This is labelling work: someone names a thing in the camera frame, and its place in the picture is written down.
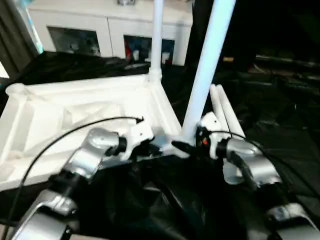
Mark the white plastic table leg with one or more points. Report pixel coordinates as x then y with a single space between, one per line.
157 37
207 62
230 110
233 172

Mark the white plastic table top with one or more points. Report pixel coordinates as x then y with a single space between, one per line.
62 112

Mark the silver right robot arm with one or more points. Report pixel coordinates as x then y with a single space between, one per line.
260 162

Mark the black plastic mat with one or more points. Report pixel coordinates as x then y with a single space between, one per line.
275 112

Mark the yellow label sticker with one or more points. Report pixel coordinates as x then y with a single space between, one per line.
228 59

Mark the small white jar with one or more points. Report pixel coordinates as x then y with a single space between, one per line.
136 55

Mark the black flat monitor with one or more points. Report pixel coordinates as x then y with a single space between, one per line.
287 61

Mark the white printed figurine mug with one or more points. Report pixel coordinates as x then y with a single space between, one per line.
74 47
93 46

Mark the white glass-door cabinet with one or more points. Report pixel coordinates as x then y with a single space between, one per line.
100 17

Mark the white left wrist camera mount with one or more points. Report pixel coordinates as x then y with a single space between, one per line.
140 136

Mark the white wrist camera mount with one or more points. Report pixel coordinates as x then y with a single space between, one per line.
140 136
212 125

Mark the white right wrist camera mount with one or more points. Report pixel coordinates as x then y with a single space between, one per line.
212 125

